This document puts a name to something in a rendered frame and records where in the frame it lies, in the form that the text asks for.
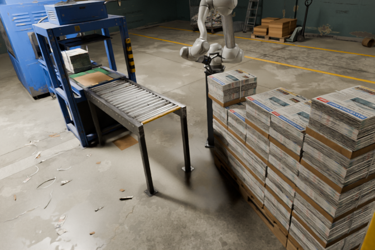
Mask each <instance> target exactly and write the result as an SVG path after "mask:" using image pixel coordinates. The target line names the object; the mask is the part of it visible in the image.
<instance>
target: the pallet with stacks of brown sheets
mask: <svg viewBox="0 0 375 250"><path fill-rule="evenodd" d="M296 22H297V19H291V18H282V19H280V18H273V17H267V18H263V19H262V21H261V26H256V27H254V30H253V33H252V34H251V38H252V39H259V40H267V41H275V42H283V43H284V42H286V39H287V38H290V37H291V35H292V34H293V32H294V30H295V28H296ZM256 35H257V36H264V37H265V38H264V39H262V38H257V37H256ZM270 37H275V38H280V40H270Z"/></svg>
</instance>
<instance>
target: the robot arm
mask: <svg viewBox="0 0 375 250"><path fill-rule="evenodd" d="M236 5H237V0H201V2H200V7H199V15H198V27H199V30H200V37H199V38H198V39H196V41H195V43H194V44H193V46H192V47H182V48H181V50H180V56H181V57H182V58H184V59H185V60H189V61H194V62H197V63H202V64H205V65H204V66H203V68H206V69H205V71H208V72H209V73H210V74H211V73H215V72H216V73H219V72H217V71H222V68H223V67H224V65H222V63H227V64H237V63H240V62H241V61H243V59H244V52H243V50H242V49H240V48H239V46H238V45H237V44H236V43H235V38H234V29H233V20H232V11H233V9H234V8H235V7H236ZM213 9H217V11H218V12H219V14H220V15H221V19H222V26H223V33H224V39H225V47H224V48H222V46H221V45H220V44H211V45H210V44H209V43H208V42H207V31H206V27H205V19H206V17H207V15H208V14H209V12H210V10H213ZM206 53H208V55H207V56H206V55H205V54H206Z"/></svg>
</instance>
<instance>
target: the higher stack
mask: <svg viewBox="0 0 375 250"><path fill-rule="evenodd" d="M309 116H310V117H309V125H307V127H309V128H310V129H312V130H313V131H315V132H317V133H319V134H320V135H322V136H324V137H326V138H327V139H329V140H331V141H333V142H334V143H336V144H337V145H340V146H341V147H343V148H345V149H346V150H348V151H350V152H354V151H357V150H360V149H362V148H365V147H367V146H370V145H372V144H374V143H375V90H374V89H371V88H367V87H364V86H361V85H359V86H354V87H351V88H347V89H344V90H341V91H337V90H335V93H330V94H325V95H321V96H319V97H316V98H312V101H311V107H310V115H309ZM305 136H306V137H305V140H304V146H303V149H302V150H304V152H303V154H302V155H303V157H302V159H303V160H304V161H305V162H307V163H308V164H309V165H311V166H312V167H313V168H315V169H316V170H318V171H319V172H320V173H322V174H323V175H324V176H326V177H327V178H328V179H330V180H331V181H332V182H334V183H335V184H337V185H338V186H340V187H341V189H342V188H344V187H346V186H348V185H350V184H353V183H355V182H357V181H359V180H361V179H363V178H365V177H366V178H367V177H368V176H369V175H371V174H374V173H375V149H374V150H372V151H369V152H367V153H364V154H362V155H360V156H357V157H355V158H353V159H349V158H347V157H345V156H343V155H342V154H340V153H339V152H337V151H335V150H334V149H332V148H330V147H329V146H327V145H325V144H323V143H322V142H320V141H318V140H317V139H315V138H314V137H312V136H310V135H308V134H306V135H305ZM297 188H299V189H300V190H301V191H302V192H303V193H304V194H306V195H307V196H308V197H309V198H310V199H311V200H313V201H314V202H315V203H316V204H317V205H318V206H319V207H321V208H322V209H323V210H324V211H326V212H327V213H328V214H329V215H330V216H331V217H332V218H333V219H334V218H336V217H338V216H340V215H342V214H343V213H345V212H347V211H349V210H351V209H353V208H355V207H357V206H359V205H360V204H362V203H365V202H366V201H369V200H371V199H372V198H374V197H375V178H374V179H371V180H369V181H367V182H365V183H363V184H361V185H359V186H356V187H354V188H352V189H350V190H348V191H346V192H344V193H342V194H339V193H338V192H337V191H335V190H334V189H333V188H332V187H330V186H329V185H328V184H326V183H325V182H323V180H321V179H320V178H318V177H317V176H316V175H314V174H313V173H312V172H310V171H309V170H308V169H306V168H305V167H303V165H300V167H299V178H298V180H297ZM295 193H296V194H295V198H294V209H293V212H294V213H295V214H296V215H297V216H298V217H299V218H300V219H301V220H302V221H303V222H304V223H305V224H306V225H307V226H308V227H309V228H310V229H311V230H312V231H313V232H314V233H315V234H316V235H317V236H318V237H319V238H320V239H321V240H322V241H323V242H324V243H325V244H328V243H330V242H332V241H334V240H336V239H338V238H339V237H341V236H343V235H345V234H347V233H349V232H350V231H352V230H354V229H356V228H358V227H360V226H361V225H363V224H365V223H367V222H368V221H370V218H371V211H372V208H373V207H374V204H375V201H373V202H371V203H370V204H368V205H366V206H364V207H362V208H360V209H358V210H356V211H355V212H353V213H351V214H349V215H347V216H346V217H343V218H341V219H340V220H338V221H336V222H334V223H333V224H332V223H331V222H330V221H329V220H327V218H326V217H324V216H323V215H322V214H321V213H320V212H318V211H317V210H316V209H315V208H314V207H313V206H312V205H311V204H309V203H308V202H307V201H306V200H305V199H304V198H303V197H302V196H300V195H299V194H298V193H297V192H295ZM364 231H365V227H364V228H362V229H361V230H359V231H357V232H355V233H353V234H351V235H349V236H347V237H346V238H344V239H342V240H340V241H338V242H336V243H334V244H333V245H331V246H329V247H327V248H326V249H325V248H324V247H323V246H322V245H321V244H320V243H319V242H318V241H317V240H316V239H315V238H314V237H313V236H312V235H311V234H310V233H309V232H308V231H307V230H306V229H305V228H304V227H303V226H302V225H301V224H300V223H299V222H298V221H297V220H296V219H295V218H294V217H292V219H291V226H290V229H289V234H290V235H291V236H292V237H293V238H294V239H295V240H296V241H297V243H298V244H299V245H300V246H302V248H303V249H304V250H351V249H352V248H354V247H356V246H357V245H359V244H360V242H361V240H362V238H363V236H364V233H365V232H364Z"/></svg>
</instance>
